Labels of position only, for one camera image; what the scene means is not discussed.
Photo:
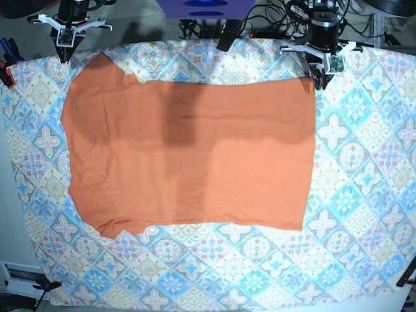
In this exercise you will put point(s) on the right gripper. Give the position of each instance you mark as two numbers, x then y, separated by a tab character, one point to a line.
76	17

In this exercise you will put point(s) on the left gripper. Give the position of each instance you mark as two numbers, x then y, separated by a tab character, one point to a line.
322	35

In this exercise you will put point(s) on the orange T-shirt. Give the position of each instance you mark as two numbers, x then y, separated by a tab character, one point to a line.
170	153

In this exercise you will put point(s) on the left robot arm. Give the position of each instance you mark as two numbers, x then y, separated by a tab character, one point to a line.
303	12

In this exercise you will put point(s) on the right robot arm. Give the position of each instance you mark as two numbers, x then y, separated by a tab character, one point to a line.
90	6

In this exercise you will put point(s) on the red black clamp left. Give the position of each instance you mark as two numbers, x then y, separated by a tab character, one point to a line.
11	56

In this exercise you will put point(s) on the patterned blue tablecloth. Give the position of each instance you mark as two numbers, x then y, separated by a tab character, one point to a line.
359	228

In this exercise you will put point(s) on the black clamp bottom right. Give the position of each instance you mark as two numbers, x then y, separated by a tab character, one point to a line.
405	279

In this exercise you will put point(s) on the blue clamp bottom left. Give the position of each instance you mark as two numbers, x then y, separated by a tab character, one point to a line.
46	287

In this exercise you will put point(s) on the power strip with red switch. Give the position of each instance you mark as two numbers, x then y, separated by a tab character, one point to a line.
249	34

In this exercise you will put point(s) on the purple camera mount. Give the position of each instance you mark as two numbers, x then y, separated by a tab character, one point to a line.
211	9

